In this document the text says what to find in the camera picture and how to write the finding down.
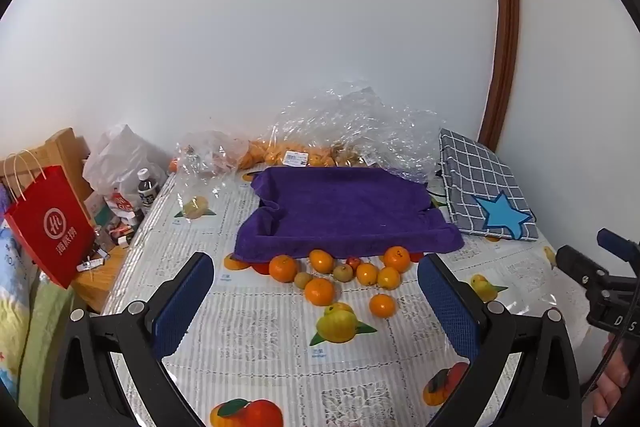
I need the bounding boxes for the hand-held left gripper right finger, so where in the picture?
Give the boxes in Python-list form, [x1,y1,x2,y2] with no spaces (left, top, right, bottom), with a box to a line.
[417,253,584,427]

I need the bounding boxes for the small clear plastic bag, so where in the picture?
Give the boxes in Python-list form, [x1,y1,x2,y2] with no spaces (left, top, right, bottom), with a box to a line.
[174,129,253,220]

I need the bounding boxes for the large clear plastic bag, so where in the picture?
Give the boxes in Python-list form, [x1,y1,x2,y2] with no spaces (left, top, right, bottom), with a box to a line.
[267,81,442,186]

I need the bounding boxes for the pile of bagged oranges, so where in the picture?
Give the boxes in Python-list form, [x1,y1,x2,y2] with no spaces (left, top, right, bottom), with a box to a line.
[239,139,337,170]

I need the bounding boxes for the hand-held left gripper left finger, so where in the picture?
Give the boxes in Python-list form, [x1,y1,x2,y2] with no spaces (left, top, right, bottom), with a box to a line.
[50,251,215,427]

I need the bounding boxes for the grey checked bag blue star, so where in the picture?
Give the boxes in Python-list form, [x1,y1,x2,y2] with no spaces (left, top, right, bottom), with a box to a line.
[438,128,540,242]

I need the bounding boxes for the white plastic bag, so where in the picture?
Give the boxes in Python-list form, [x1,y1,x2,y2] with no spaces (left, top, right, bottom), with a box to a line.
[82,124,168,208]

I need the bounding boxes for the red paper bag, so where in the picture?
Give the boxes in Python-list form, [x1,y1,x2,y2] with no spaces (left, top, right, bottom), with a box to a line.
[2,150,97,290]

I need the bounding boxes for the dark bottle white cap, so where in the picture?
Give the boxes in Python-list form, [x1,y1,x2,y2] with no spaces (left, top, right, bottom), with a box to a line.
[137,168,160,216]

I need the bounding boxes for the fruit print lace tablecloth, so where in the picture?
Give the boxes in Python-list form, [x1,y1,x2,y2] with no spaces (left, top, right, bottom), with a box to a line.
[102,157,608,427]

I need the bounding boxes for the person's right hand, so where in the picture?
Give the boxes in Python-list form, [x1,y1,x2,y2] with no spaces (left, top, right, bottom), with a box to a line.
[592,339,632,419]

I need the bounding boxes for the wooden stool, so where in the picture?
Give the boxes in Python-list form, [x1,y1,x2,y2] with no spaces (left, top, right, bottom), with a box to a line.
[74,227,137,314]

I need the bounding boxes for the brown wooden door frame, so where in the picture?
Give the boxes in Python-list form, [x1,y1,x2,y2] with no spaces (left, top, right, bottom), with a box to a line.
[478,0,521,154]

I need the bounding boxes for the red white snack packet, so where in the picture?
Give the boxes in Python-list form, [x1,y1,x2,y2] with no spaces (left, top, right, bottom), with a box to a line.
[103,188,138,228]

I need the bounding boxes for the colourful blanket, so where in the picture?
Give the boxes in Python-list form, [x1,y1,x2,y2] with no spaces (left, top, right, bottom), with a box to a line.
[0,184,77,427]

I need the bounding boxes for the white clip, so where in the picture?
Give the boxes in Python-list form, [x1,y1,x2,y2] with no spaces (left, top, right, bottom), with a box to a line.
[76,254,109,273]

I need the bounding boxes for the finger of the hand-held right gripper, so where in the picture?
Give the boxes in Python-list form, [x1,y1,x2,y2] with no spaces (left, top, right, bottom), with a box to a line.
[556,244,609,291]
[596,228,640,261]

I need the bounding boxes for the purple towel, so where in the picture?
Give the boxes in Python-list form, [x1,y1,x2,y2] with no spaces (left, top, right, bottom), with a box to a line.
[233,166,465,264]

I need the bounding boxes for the bagged brown fruits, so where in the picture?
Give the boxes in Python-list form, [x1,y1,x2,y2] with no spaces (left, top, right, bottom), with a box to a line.
[330,146,377,168]

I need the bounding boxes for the green white box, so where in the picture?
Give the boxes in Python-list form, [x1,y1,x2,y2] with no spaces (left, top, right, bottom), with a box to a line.
[85,194,121,233]

